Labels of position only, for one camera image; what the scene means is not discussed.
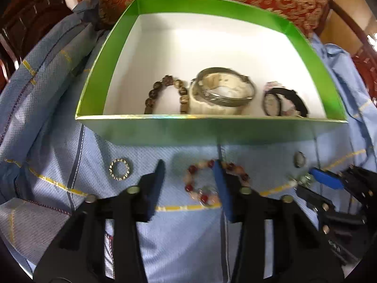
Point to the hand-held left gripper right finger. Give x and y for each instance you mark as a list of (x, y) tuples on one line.
[(223, 194)]

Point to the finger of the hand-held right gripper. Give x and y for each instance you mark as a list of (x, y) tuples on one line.
[(316, 197), (327, 178)]

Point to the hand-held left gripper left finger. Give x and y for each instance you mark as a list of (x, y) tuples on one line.
[(156, 191)]

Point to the small gold charm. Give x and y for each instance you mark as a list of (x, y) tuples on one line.
[(304, 179)]

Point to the silver bangle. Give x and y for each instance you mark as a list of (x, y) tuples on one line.
[(229, 101)]

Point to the green cardboard box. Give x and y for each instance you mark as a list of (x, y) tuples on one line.
[(103, 73)]

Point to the light blue cloth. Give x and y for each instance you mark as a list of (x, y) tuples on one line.
[(59, 141)]

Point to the dark wooden armchair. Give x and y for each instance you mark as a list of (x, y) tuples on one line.
[(35, 14)]

